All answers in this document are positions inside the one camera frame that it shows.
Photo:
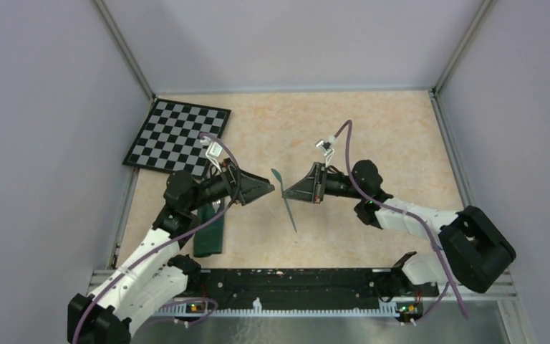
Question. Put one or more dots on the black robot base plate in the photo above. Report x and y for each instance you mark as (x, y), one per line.
(305, 289)

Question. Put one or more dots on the teal plastic spoon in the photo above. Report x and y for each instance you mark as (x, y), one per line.
(279, 178)

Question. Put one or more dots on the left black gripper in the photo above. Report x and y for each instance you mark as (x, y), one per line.
(252, 187)

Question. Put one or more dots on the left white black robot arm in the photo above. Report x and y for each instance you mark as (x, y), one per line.
(115, 310)

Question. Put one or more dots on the dark green cloth napkin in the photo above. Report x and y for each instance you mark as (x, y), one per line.
(209, 240)

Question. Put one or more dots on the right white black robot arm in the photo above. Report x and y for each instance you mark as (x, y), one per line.
(467, 247)

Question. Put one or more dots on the black grey checkerboard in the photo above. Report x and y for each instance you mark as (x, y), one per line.
(169, 140)

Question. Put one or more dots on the silver metal fork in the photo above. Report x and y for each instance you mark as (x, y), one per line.
(216, 205)

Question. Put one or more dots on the white toothed cable rail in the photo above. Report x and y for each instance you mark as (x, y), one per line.
(386, 310)

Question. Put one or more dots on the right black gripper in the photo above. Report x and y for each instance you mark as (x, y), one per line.
(309, 188)

